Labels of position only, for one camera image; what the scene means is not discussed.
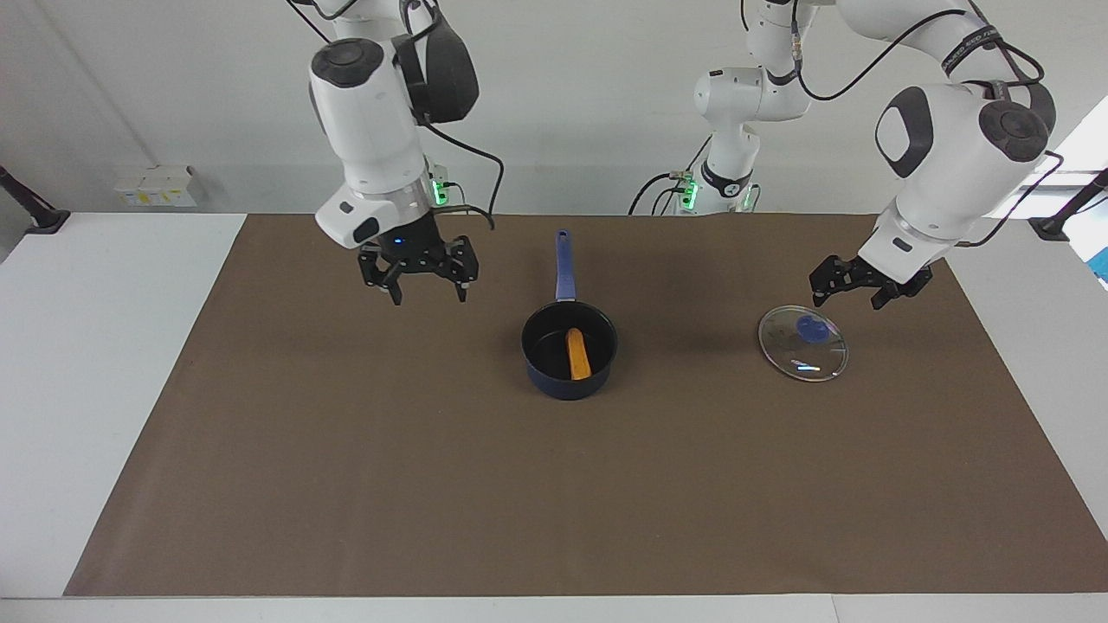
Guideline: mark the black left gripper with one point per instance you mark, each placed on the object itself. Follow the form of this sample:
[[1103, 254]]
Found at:
[[853, 275]]

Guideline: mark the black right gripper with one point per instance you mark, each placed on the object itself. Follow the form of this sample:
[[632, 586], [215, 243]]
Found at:
[[411, 251]]

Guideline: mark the glass lid blue knob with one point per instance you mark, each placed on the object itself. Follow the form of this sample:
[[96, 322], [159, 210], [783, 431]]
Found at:
[[803, 346]]

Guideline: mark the yellow corn cob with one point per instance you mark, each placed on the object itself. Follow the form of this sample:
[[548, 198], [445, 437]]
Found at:
[[579, 355]]

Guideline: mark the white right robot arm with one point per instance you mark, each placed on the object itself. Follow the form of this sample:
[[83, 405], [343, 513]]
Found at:
[[363, 138]]

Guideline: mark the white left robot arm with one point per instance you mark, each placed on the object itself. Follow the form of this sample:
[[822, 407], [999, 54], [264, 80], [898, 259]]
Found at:
[[943, 164]]

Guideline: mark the dark blue saucepan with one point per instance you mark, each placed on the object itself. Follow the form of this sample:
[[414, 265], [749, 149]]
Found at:
[[564, 268]]

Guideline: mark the light blue object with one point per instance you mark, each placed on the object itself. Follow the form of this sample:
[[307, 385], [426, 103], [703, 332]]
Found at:
[[1101, 264]]

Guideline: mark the brown table mat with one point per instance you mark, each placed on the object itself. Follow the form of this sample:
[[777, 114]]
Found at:
[[606, 484]]

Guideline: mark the black clamp mount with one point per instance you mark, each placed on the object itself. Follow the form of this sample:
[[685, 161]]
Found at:
[[39, 216], [1060, 221]]

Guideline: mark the white wall socket box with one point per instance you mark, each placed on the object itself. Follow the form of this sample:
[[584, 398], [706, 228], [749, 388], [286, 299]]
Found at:
[[156, 186]]

